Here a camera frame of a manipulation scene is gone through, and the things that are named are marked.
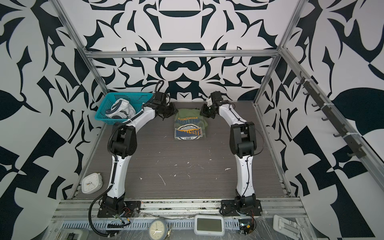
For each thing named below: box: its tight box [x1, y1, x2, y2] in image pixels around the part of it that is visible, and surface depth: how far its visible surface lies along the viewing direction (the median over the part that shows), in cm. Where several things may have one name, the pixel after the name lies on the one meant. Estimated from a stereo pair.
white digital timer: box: [193, 214, 225, 237], surface depth 69 cm
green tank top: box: [174, 108, 208, 141], surface depth 101 cm
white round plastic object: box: [81, 172, 103, 194], surface depth 81 cm
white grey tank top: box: [105, 98, 136, 119], surface depth 101 cm
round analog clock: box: [147, 218, 168, 240], surface depth 67 cm
